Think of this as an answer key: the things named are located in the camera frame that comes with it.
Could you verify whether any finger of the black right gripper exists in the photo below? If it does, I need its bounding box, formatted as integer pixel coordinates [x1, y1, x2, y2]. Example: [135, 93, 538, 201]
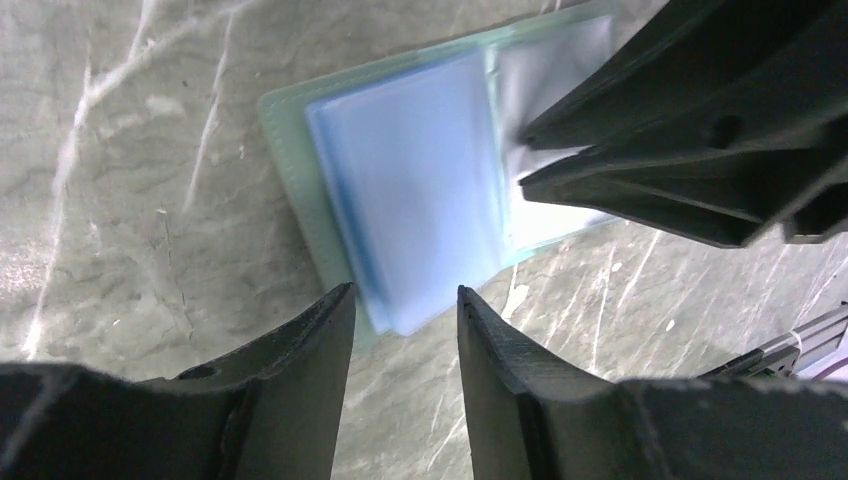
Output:
[521, 125, 847, 249]
[519, 0, 834, 150]

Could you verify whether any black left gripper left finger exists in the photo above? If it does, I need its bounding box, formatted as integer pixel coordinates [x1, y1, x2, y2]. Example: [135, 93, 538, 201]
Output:
[1, 283, 356, 479]

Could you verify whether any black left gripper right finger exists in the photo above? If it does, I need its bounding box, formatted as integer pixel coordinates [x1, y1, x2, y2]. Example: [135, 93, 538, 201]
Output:
[457, 286, 847, 479]

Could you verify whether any green card holder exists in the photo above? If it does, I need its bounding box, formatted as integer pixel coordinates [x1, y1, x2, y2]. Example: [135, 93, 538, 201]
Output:
[258, 1, 617, 352]

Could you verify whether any aluminium frame rail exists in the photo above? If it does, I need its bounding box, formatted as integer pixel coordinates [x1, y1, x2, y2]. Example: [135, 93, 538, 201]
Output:
[701, 301, 847, 378]

